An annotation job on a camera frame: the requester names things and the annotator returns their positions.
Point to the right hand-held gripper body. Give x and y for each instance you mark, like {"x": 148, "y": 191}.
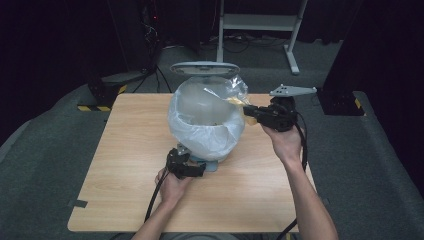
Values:
{"x": 283, "y": 115}

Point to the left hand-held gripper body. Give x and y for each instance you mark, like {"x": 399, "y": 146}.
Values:
{"x": 176, "y": 163}

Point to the yellow plastic wrapper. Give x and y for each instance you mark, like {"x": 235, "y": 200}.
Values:
{"x": 237, "y": 100}

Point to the white plastic bin liner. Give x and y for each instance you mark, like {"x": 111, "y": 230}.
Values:
{"x": 203, "y": 140}

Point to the white grey pedal trash can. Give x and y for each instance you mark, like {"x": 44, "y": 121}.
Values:
{"x": 205, "y": 68}

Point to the person's left hand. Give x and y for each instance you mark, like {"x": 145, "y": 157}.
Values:
{"x": 173, "y": 190}

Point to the person's right hand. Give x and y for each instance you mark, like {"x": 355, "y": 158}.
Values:
{"x": 285, "y": 145}

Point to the black stand base yellow mark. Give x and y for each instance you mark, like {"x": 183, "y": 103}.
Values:
{"x": 340, "y": 100}

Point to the white metal stand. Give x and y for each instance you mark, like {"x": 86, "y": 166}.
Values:
{"x": 258, "y": 21}

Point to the black stand base yellow stripes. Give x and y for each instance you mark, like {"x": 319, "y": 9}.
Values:
{"x": 106, "y": 90}

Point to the dark equipment rack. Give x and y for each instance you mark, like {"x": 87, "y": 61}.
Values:
{"x": 151, "y": 33}

